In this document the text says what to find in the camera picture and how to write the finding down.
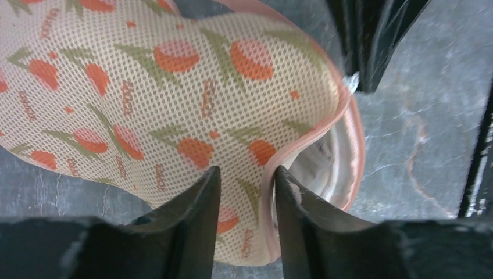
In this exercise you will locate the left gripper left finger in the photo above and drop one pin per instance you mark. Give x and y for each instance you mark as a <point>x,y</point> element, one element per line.
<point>176,240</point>

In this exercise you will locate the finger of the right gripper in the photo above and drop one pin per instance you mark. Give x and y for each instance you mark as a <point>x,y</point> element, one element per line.
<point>348,19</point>
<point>381,27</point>

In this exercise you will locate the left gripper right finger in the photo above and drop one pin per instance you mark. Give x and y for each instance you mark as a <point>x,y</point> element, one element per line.
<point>319,240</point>

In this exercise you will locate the white floral bag zipper pull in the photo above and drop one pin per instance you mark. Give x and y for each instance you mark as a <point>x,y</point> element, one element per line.
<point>352,82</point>

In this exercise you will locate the floral peach laundry bag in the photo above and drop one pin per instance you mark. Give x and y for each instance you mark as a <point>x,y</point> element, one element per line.
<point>133,94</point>

